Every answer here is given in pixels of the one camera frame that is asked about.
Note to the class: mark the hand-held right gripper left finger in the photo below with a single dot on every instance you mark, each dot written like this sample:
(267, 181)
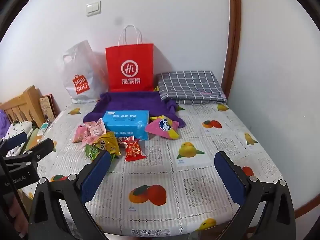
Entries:
(96, 171)

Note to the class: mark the white dotted cloth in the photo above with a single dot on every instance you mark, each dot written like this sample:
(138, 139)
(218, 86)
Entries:
(20, 128)

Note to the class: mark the pink yellow snack packet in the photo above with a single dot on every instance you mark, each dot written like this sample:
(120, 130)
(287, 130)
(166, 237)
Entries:
(162, 127)

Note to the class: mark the grey checked folded cloth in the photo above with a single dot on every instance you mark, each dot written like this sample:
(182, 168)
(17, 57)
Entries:
(190, 85)

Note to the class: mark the wooden door frame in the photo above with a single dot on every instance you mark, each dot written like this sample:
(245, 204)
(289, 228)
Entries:
(231, 42)

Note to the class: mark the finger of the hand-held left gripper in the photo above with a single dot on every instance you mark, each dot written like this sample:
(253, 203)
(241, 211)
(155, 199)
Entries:
(40, 148)
(15, 140)

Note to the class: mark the white plastic shopping bag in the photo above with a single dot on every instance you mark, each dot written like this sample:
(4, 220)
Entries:
(75, 67)

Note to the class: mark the pink bear snack packet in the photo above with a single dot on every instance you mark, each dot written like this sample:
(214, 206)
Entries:
(78, 135)

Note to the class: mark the pale pink snack packet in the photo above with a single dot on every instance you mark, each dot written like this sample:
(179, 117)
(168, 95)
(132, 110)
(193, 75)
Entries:
(90, 139)

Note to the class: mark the brown patterned box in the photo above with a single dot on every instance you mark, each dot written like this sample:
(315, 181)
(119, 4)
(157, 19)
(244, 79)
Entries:
(47, 110)

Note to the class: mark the red snack packet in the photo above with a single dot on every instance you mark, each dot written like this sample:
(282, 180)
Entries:
(135, 151)

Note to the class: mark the purple towel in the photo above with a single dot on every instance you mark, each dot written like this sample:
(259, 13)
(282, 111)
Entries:
(130, 102)

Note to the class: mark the purple fluffy cloth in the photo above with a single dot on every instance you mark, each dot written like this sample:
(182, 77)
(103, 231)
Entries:
(3, 120)

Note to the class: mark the red paper bag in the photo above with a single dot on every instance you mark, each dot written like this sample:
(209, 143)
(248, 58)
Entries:
(130, 55)

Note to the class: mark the blue tissue pack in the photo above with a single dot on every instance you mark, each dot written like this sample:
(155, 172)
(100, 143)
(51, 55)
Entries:
(125, 122)

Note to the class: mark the person's left hand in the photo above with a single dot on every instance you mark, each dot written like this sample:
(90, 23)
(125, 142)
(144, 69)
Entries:
(16, 213)

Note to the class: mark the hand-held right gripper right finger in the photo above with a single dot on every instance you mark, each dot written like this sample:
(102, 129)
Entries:
(230, 177)

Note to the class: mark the green snack packet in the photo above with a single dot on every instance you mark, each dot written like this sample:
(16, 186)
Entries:
(91, 152)

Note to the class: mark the white light switch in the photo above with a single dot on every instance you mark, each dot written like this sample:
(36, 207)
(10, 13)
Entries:
(93, 8)

